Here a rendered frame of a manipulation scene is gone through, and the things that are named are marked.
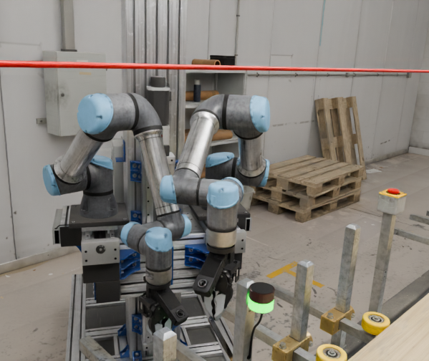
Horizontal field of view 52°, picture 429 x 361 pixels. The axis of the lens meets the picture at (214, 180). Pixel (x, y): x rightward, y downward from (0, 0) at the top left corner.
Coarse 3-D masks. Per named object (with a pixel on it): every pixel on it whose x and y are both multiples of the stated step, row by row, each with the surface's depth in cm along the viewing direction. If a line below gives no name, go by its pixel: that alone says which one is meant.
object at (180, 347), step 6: (180, 342) 128; (180, 348) 125; (186, 348) 125; (180, 354) 124; (186, 354) 123; (192, 354) 123; (180, 360) 124; (186, 360) 122; (192, 360) 120; (198, 360) 121; (204, 360) 121
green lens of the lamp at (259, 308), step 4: (248, 304) 106; (252, 304) 103; (256, 304) 103; (260, 304) 102; (264, 304) 102; (268, 304) 103; (272, 304) 104; (252, 308) 103; (256, 308) 103; (260, 308) 102; (264, 308) 102; (268, 308) 103; (272, 308) 104; (260, 312) 103; (264, 312) 103
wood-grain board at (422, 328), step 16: (416, 304) 145; (400, 320) 136; (416, 320) 136; (384, 336) 128; (400, 336) 128; (416, 336) 129; (368, 352) 120; (384, 352) 121; (400, 352) 121; (416, 352) 121
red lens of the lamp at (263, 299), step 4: (252, 292) 103; (272, 292) 103; (252, 296) 103; (256, 296) 102; (260, 296) 102; (264, 296) 102; (268, 296) 102; (272, 296) 103; (252, 300) 103; (256, 300) 102; (260, 300) 102; (264, 300) 102; (268, 300) 102; (272, 300) 103
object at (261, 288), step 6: (258, 282) 107; (252, 288) 104; (258, 288) 104; (264, 288) 104; (270, 288) 104; (246, 306) 107; (246, 312) 107; (258, 324) 107; (252, 330) 109; (252, 336) 110
